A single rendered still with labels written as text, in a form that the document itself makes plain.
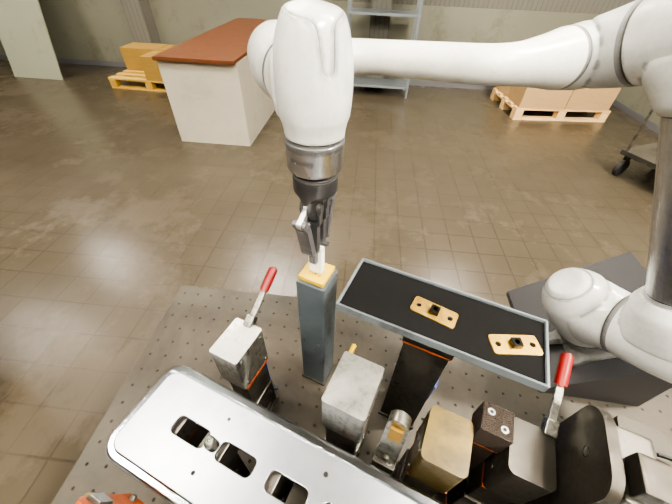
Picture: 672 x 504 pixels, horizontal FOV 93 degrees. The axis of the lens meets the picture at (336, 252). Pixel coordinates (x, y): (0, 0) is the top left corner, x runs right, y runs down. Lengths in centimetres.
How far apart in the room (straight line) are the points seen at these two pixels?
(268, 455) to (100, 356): 167
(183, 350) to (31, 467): 107
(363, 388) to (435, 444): 14
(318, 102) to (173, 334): 97
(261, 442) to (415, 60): 72
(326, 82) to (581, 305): 81
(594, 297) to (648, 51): 53
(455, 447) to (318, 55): 59
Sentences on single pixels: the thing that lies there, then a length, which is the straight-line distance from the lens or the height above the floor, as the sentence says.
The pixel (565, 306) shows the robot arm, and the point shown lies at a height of 101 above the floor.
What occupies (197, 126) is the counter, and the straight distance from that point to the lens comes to 410.
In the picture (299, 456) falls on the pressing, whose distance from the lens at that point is 67.
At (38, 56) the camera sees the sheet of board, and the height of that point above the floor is 30.
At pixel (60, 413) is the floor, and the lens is 216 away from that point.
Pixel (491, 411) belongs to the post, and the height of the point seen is 110.
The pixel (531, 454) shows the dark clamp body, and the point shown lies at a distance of 67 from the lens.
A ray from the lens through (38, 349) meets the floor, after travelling 246.
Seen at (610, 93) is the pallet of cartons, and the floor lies 38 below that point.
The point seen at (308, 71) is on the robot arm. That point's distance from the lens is 43.
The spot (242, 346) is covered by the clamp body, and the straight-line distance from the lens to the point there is 70.
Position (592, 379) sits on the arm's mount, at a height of 81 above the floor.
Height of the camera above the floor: 165
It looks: 43 degrees down
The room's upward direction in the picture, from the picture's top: 2 degrees clockwise
